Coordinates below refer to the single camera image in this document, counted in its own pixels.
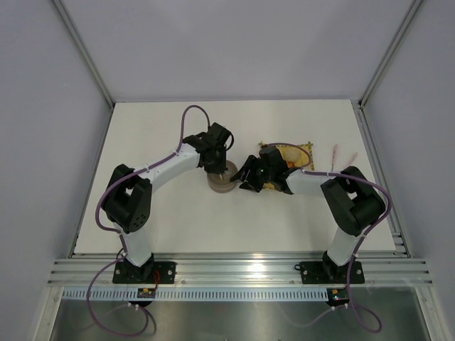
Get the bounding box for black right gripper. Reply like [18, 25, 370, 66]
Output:
[230, 154, 274, 193]

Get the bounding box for round brown lunch box lid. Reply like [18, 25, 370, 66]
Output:
[207, 161, 237, 183]

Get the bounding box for round metal lunch box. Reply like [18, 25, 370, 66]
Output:
[208, 179, 237, 193]

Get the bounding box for metal tongs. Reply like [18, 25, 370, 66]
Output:
[331, 144, 358, 171]

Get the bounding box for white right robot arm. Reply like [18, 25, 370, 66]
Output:
[230, 155, 386, 281]

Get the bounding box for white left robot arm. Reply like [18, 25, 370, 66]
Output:
[95, 132, 234, 283]

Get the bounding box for white steamed bun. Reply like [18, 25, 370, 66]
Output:
[284, 148, 301, 163]

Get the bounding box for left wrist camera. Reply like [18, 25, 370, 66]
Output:
[207, 122, 234, 149]

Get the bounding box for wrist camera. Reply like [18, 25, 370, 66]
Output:
[207, 122, 234, 149]
[259, 146, 288, 175]

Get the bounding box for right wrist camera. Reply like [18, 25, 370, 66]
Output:
[259, 146, 288, 175]

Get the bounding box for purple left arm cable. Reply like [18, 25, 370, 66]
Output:
[87, 105, 210, 337]

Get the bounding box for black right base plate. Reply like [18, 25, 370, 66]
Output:
[294, 261, 365, 284]

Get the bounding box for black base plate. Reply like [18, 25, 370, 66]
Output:
[112, 261, 176, 284]
[294, 261, 365, 284]

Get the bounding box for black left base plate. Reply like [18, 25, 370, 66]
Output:
[112, 261, 176, 284]

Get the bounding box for aluminium mounting rail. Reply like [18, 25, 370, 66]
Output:
[47, 252, 433, 287]

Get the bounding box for white slotted cable duct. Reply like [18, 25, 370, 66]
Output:
[62, 286, 328, 302]

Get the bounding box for right aluminium frame post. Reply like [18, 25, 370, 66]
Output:
[358, 0, 426, 110]

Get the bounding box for aluminium frame post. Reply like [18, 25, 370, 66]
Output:
[50, 0, 115, 112]
[358, 0, 426, 110]

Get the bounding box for left aluminium frame post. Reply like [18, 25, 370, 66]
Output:
[50, 0, 115, 112]

